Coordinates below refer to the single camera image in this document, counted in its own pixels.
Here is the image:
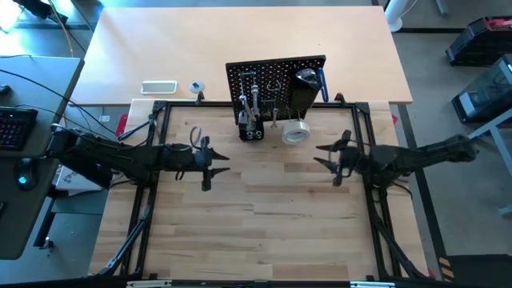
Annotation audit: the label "large light wooden desk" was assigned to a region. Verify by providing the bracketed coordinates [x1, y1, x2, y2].
[70, 5, 414, 106]

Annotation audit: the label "black desk support beam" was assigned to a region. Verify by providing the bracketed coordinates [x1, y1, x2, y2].
[45, 147, 114, 190]

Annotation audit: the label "black metal pegboard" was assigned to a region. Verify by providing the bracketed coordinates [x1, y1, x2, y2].
[225, 54, 327, 126]

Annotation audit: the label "white cardboard box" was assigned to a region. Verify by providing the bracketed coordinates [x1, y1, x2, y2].
[54, 159, 121, 192]

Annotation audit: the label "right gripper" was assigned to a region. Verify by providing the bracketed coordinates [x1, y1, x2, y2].
[313, 129, 374, 187]

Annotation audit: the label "white cylindrical stand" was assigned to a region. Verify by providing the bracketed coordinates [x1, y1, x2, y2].
[382, 0, 414, 34]

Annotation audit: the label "dark glass enclosure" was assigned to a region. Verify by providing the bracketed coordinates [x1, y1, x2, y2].
[450, 53, 512, 125]

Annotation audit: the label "long double wire hook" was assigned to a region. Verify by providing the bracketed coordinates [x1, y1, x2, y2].
[238, 70, 258, 97]

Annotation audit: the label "grey metal table leg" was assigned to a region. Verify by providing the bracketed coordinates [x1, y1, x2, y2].
[466, 106, 512, 218]

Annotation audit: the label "black pegboard bin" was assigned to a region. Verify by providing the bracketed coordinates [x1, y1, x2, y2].
[288, 67, 323, 113]

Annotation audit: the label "blue T-handle hex key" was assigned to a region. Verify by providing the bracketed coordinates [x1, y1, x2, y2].
[317, 66, 330, 104]

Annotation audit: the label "white tape roll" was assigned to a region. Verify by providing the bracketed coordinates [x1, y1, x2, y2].
[281, 118, 312, 146]

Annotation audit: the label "black crate with red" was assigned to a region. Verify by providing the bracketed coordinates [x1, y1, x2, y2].
[445, 14, 512, 67]

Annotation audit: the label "black computer mouse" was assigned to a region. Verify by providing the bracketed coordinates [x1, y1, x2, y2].
[14, 157, 37, 192]

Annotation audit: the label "black socket holder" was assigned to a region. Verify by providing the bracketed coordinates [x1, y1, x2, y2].
[238, 118, 266, 143]

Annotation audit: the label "black office chair base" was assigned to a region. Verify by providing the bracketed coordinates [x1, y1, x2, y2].
[7, 0, 72, 28]

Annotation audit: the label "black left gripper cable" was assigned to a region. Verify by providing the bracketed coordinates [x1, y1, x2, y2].
[188, 126, 202, 150]

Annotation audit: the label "clear black safety glasses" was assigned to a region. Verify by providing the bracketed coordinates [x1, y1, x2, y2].
[294, 67, 321, 88]

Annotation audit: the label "black keyboard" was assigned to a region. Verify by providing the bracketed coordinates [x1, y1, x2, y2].
[0, 106, 40, 153]

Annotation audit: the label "white rectangular tray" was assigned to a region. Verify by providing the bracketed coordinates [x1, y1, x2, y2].
[140, 79, 178, 96]

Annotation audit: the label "red plastic piece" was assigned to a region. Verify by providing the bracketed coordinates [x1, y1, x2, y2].
[115, 113, 130, 138]

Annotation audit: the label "grey desk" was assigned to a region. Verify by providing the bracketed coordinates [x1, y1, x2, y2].
[0, 54, 86, 261]

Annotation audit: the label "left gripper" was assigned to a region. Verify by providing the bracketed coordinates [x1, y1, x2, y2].
[161, 135, 232, 192]

